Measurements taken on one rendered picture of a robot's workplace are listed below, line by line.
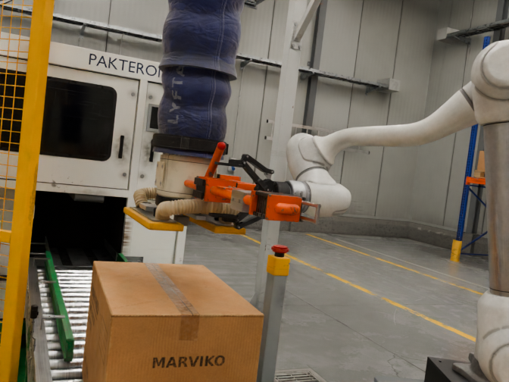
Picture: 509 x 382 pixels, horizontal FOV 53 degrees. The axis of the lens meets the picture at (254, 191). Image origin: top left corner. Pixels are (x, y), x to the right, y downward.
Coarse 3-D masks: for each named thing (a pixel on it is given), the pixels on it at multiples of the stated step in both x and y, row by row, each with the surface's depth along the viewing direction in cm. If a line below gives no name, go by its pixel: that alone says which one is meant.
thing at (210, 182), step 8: (200, 176) 137; (200, 184) 131; (208, 184) 130; (216, 184) 131; (224, 184) 132; (232, 184) 133; (200, 192) 131; (208, 192) 130; (208, 200) 130; (216, 200) 131; (224, 200) 132
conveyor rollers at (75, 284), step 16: (64, 272) 315; (80, 272) 325; (48, 288) 277; (64, 288) 281; (80, 288) 284; (48, 304) 251; (80, 304) 258; (48, 320) 228; (80, 320) 233; (48, 336) 210; (80, 336) 215; (48, 352) 193; (80, 352) 198; (64, 368) 186; (80, 368) 182
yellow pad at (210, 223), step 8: (208, 216) 164; (200, 224) 156; (208, 224) 150; (216, 224) 148; (224, 224) 149; (232, 224) 150; (216, 232) 145; (224, 232) 146; (232, 232) 147; (240, 232) 148
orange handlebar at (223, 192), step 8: (184, 184) 149; (192, 184) 142; (240, 184) 169; (248, 184) 171; (216, 192) 126; (224, 192) 121; (248, 200) 109; (280, 208) 98; (288, 208) 98; (296, 208) 99
